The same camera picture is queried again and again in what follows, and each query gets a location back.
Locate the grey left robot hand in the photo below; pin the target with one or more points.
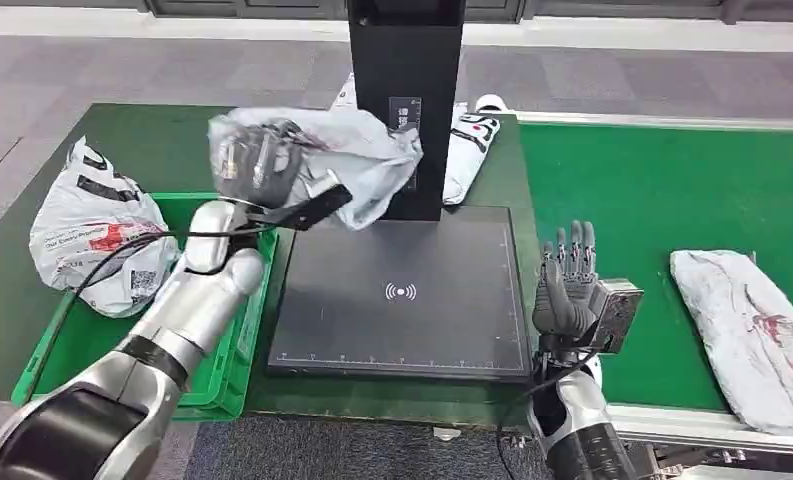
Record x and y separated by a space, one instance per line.
263 166

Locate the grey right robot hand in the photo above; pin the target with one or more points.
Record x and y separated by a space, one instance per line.
565 291

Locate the grey poly parcel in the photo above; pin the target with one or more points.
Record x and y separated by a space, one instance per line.
369 159

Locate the white red-print poly parcel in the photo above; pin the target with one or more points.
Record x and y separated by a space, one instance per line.
91 218

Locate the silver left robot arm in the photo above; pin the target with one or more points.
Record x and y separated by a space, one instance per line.
171 318

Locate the green conveyor belt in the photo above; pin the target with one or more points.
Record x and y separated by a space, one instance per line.
634 192

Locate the black yellow warning label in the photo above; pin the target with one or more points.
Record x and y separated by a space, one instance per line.
406 112

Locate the white black-striped poly parcel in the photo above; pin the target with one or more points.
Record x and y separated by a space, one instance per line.
465 152

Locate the white faded-print poly parcel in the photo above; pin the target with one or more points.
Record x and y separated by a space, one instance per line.
734 318

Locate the black scanner column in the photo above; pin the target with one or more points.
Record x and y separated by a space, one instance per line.
406 60

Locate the green plastic crate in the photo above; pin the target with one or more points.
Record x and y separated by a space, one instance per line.
217 371

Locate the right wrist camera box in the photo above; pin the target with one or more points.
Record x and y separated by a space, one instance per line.
618 314

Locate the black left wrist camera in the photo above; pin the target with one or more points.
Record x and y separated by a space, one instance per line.
313 208

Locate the black scanner base plate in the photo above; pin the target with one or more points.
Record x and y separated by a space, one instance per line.
436 318

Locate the white table bracket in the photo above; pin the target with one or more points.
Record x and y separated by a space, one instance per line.
447 434

